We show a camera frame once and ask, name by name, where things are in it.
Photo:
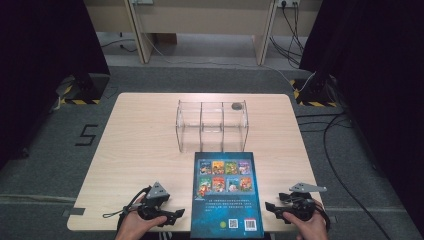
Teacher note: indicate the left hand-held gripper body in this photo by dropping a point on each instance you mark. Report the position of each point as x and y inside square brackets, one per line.
[154, 200]

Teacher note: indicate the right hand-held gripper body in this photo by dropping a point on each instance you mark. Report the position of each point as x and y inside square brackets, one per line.
[301, 206]

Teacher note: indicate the blue picture book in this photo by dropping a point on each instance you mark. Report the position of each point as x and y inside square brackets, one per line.
[226, 203]

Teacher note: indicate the clear acrylic book rack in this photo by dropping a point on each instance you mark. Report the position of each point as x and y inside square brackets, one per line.
[186, 133]

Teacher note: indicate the person's right hand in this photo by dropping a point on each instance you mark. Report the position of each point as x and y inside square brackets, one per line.
[311, 230]

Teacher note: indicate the person's left hand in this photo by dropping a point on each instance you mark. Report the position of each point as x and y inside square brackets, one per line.
[133, 226]

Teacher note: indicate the grey tape strip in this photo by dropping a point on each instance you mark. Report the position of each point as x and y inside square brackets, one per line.
[75, 212]

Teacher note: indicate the black tape floor mark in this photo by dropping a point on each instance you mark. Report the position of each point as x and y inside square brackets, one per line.
[87, 135]

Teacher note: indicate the grey round pebble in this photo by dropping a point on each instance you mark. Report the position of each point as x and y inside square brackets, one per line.
[236, 106]

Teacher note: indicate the black stand base striped tape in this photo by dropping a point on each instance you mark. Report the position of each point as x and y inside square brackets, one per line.
[315, 95]
[85, 88]

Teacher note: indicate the black curtain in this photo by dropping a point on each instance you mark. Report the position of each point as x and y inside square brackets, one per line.
[383, 83]
[40, 66]

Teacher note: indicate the beige wooden desk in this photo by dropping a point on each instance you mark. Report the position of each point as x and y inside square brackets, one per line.
[206, 16]

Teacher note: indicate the white wall socket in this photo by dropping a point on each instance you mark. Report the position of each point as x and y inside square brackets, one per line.
[288, 2]

